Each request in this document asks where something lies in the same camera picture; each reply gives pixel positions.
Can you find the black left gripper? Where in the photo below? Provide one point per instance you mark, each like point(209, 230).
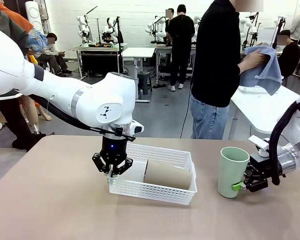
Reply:
point(113, 148)

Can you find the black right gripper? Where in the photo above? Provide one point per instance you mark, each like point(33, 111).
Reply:
point(266, 173)

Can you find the pale green cup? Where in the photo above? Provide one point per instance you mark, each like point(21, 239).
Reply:
point(230, 172)

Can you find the white perforated plastic basket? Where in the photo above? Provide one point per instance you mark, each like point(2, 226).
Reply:
point(150, 191)

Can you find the brown paper-textured cup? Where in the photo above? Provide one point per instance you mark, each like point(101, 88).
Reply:
point(167, 176)

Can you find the blue towel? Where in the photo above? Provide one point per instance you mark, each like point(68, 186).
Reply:
point(267, 72)

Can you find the person's right forearm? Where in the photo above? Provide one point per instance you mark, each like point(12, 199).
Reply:
point(242, 68)

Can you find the white robot arm with stand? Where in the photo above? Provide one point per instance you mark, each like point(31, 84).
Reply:
point(247, 27)

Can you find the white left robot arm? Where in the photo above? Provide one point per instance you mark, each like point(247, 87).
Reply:
point(65, 92)

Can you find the person's right hand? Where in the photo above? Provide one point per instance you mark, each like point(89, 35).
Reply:
point(256, 58)

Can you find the white side table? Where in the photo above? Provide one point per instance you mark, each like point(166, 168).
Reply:
point(265, 110)

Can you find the grey plastic stool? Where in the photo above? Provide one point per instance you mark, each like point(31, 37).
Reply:
point(145, 81)

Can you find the grey desk with black panel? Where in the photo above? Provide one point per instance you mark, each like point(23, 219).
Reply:
point(100, 60)

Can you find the white height-adjustable desk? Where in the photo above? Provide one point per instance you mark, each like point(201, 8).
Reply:
point(137, 52)

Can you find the person in black shirt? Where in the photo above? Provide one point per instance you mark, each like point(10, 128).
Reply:
point(215, 62)

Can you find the seated person with phone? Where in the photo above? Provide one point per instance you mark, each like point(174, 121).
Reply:
point(51, 55)

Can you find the seated person in black sweater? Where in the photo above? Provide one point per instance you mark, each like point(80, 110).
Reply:
point(288, 60)

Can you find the white and black background robot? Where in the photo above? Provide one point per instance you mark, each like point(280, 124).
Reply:
point(108, 30)

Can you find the standing person in black clothes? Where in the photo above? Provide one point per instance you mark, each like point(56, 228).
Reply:
point(180, 37)

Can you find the blue patterned garment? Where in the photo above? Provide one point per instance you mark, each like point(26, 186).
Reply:
point(37, 40)

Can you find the black tripod stand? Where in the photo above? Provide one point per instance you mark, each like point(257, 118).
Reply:
point(278, 30)

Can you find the standing person in grey sweater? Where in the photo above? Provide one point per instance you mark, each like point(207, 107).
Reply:
point(298, 25)

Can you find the white tower fan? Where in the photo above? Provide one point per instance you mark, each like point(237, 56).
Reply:
point(34, 15)

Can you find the person in green puffer jacket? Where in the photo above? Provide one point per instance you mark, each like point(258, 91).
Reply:
point(5, 27)

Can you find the mannequin in orange garment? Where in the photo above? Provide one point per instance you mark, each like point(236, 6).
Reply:
point(15, 17)

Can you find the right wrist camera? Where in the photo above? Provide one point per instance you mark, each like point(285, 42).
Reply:
point(261, 147)

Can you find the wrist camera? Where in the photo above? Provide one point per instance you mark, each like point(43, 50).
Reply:
point(261, 147)
point(138, 128)

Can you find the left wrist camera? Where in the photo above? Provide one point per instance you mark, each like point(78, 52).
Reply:
point(138, 128)

